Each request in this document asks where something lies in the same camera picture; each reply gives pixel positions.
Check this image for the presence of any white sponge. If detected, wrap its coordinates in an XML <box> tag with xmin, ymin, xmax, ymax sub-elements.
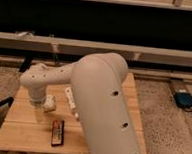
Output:
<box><xmin>43</xmin><ymin>95</ymin><xmax>56</xmax><ymax>112</ymax></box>

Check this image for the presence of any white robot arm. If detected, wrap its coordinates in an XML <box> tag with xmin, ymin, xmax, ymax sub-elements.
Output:
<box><xmin>20</xmin><ymin>52</ymin><xmax>142</xmax><ymax>154</ymax></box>

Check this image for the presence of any black chair leg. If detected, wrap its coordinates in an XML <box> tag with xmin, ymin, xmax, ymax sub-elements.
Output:
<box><xmin>0</xmin><ymin>97</ymin><xmax>14</xmax><ymax>107</ymax></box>

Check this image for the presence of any red black rectangular packet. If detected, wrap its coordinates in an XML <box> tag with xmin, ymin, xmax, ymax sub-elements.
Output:
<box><xmin>51</xmin><ymin>119</ymin><xmax>65</xmax><ymax>147</ymax></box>

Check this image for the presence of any white tube with cap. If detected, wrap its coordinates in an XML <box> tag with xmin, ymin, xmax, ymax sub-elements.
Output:
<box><xmin>64</xmin><ymin>86</ymin><xmax>79</xmax><ymax>121</ymax></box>

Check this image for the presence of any blue device on floor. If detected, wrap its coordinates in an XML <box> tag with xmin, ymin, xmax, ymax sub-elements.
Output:
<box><xmin>174</xmin><ymin>92</ymin><xmax>192</xmax><ymax>109</ymax></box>

